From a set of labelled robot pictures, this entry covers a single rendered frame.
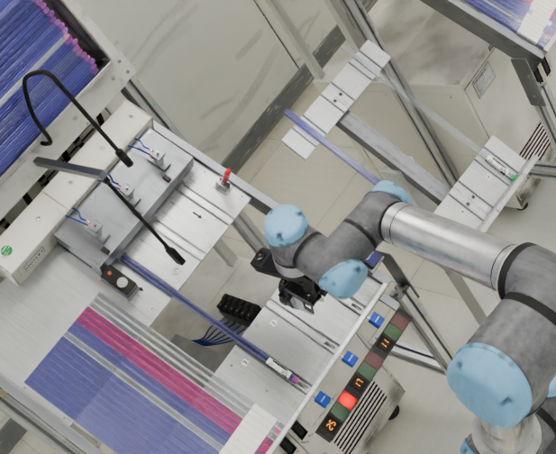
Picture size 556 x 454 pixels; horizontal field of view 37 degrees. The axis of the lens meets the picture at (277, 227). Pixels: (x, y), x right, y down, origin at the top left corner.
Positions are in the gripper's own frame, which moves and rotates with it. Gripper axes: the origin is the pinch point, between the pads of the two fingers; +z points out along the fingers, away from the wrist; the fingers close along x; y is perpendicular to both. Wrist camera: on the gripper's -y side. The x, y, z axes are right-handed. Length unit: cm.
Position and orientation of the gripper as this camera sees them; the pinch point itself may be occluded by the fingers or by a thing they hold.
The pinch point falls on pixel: (299, 302)
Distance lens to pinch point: 172.5
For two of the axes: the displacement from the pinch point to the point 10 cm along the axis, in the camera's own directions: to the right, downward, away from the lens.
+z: 1.5, 5.1, 8.5
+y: 8.1, 4.4, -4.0
